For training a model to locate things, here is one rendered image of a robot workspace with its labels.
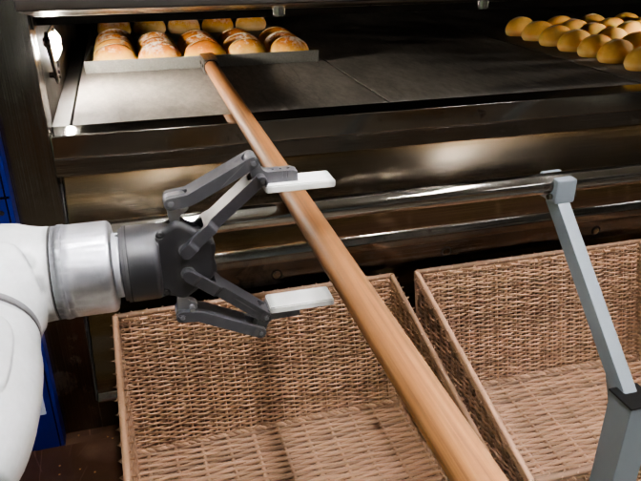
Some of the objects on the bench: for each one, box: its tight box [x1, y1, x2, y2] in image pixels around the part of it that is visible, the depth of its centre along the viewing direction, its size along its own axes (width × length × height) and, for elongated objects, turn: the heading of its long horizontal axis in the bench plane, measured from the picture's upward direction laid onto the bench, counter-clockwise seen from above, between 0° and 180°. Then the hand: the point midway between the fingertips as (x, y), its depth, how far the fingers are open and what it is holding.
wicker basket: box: [110, 273, 506, 481], centre depth 112 cm, size 49×56×28 cm
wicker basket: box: [413, 239, 641, 481], centre depth 127 cm, size 49×56×28 cm
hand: (320, 240), depth 69 cm, fingers open, 13 cm apart
